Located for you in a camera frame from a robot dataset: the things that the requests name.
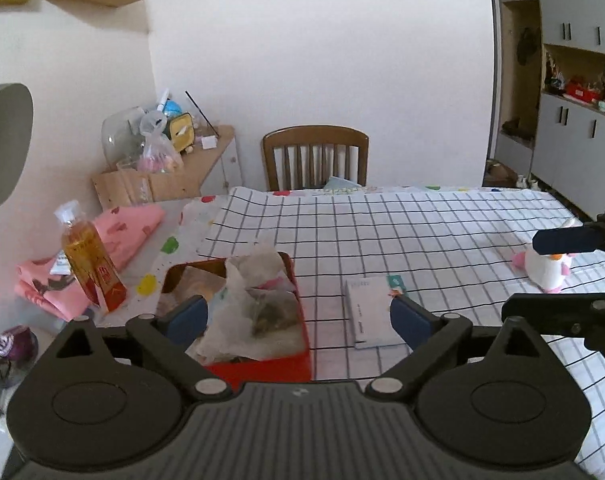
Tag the orange liquid bottle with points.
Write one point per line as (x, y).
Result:
(89, 259)

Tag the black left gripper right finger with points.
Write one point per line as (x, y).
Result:
(435, 342)

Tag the checkered white tablecloth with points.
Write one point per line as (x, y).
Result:
(407, 269)

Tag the white teal illustrated booklet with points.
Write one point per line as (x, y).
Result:
(369, 305)

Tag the white tissue sheet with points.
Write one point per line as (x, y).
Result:
(255, 316)

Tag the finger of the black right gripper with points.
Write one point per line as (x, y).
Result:
(576, 240)

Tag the cardboard box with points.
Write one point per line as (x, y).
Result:
(129, 187)

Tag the polka dot cloth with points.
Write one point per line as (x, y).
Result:
(177, 244)

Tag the brown wooden chair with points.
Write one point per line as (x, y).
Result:
(300, 157)

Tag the wooden side cabinet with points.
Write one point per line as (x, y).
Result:
(218, 168)

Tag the clear plastic bag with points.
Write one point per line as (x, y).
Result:
(158, 154)

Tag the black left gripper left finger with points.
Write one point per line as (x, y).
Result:
(162, 342)

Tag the grey round fan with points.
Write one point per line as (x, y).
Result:
(16, 120)

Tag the yellow toy on cabinet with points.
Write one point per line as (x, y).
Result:
(181, 132)

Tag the white bunny plush toy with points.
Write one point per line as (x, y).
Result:
(548, 273)

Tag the pink folded cloth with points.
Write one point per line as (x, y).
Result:
(123, 231)

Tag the red box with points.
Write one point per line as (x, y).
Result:
(206, 278)

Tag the grey wooden wall cabinet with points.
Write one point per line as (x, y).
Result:
(549, 124)

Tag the purple round appliance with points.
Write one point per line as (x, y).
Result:
(18, 347)

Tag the glass bowl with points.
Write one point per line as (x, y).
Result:
(121, 136)

